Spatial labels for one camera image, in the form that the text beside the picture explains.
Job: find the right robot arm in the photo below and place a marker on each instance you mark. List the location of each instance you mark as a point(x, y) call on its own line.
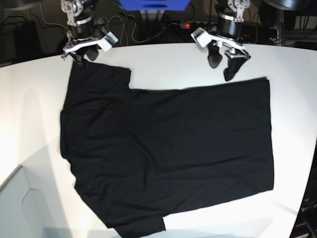
point(83, 33)

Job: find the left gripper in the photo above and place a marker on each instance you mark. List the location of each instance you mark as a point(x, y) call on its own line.
point(236, 52)

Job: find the black power strip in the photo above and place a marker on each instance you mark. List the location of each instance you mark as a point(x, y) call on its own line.
point(195, 24)

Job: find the black T-shirt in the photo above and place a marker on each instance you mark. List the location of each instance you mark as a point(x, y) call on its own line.
point(139, 155)

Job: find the blue box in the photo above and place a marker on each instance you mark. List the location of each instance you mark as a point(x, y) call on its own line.
point(136, 5)

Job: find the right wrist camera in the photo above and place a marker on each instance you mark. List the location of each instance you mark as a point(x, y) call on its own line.
point(107, 42)

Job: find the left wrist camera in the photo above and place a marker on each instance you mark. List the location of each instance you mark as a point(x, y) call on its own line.
point(201, 37)

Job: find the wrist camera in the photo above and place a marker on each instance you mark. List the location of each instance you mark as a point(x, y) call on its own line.
point(201, 37)
point(107, 42)

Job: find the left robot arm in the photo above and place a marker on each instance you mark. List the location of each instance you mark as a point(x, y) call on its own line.
point(228, 29)

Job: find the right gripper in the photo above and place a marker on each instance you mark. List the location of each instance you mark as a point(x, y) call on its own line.
point(78, 48)

